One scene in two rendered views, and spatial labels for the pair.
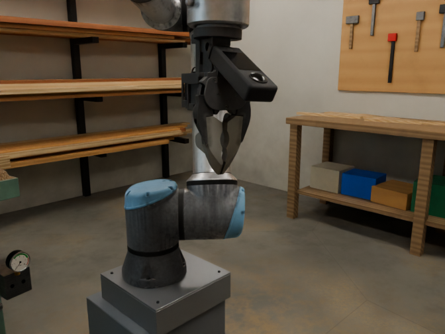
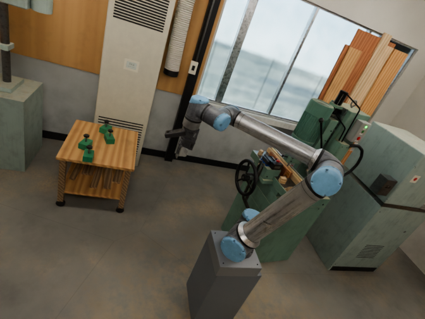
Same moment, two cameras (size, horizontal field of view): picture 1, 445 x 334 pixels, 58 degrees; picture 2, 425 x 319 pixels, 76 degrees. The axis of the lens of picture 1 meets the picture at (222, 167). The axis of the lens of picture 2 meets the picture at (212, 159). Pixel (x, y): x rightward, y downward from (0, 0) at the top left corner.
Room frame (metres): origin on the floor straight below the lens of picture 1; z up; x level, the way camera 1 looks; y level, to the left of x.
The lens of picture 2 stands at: (1.28, -1.12, 1.86)
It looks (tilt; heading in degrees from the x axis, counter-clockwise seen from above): 29 degrees down; 113
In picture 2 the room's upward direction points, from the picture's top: 21 degrees clockwise
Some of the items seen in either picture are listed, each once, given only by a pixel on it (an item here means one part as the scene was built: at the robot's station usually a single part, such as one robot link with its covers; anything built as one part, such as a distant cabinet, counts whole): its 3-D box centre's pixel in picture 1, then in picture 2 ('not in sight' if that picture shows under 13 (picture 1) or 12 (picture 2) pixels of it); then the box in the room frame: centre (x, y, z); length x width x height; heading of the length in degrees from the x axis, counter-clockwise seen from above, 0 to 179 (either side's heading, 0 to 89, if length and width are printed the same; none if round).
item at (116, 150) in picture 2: not in sight; (100, 162); (-0.35, 0.33, 0.32); 0.66 x 0.57 x 0.64; 134
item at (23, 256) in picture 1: (17, 263); not in sight; (1.13, 0.62, 0.65); 0.06 x 0.04 x 0.08; 144
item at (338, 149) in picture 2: not in sight; (336, 150); (1.29, 1.03, 1.22); 0.09 x 0.08 x 0.15; 54
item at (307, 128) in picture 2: not in sight; (312, 122); (1.04, 0.94, 1.35); 0.18 x 0.18 x 0.31
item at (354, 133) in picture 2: not in sight; (358, 131); (1.34, 1.12, 1.40); 0.10 x 0.06 x 0.16; 54
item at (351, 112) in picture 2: not in sight; (326, 147); (1.21, 1.18, 1.16); 0.22 x 0.22 x 0.72; 54
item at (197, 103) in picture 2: not in sight; (197, 108); (0.63, 0.01, 1.38); 0.10 x 0.09 x 0.12; 3
